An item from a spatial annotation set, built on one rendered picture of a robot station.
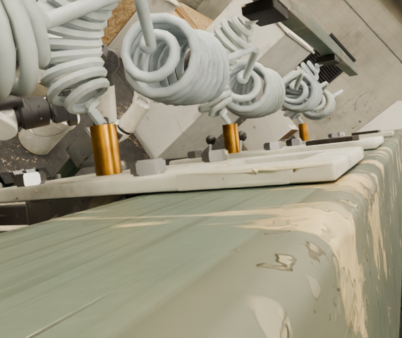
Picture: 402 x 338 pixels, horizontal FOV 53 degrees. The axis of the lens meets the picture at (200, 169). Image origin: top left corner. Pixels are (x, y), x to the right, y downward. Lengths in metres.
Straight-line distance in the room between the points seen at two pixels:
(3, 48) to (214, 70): 0.18
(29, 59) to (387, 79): 9.11
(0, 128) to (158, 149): 2.88
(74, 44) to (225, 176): 0.13
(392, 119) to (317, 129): 4.74
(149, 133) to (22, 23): 3.85
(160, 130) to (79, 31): 3.71
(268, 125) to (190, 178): 6.11
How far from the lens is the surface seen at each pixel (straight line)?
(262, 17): 0.40
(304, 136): 0.73
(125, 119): 1.60
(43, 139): 3.04
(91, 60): 0.25
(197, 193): 0.16
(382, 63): 9.30
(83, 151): 1.98
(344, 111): 9.28
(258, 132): 6.32
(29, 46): 0.19
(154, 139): 3.99
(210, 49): 0.33
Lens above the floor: 1.97
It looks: 25 degrees down
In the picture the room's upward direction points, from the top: 48 degrees clockwise
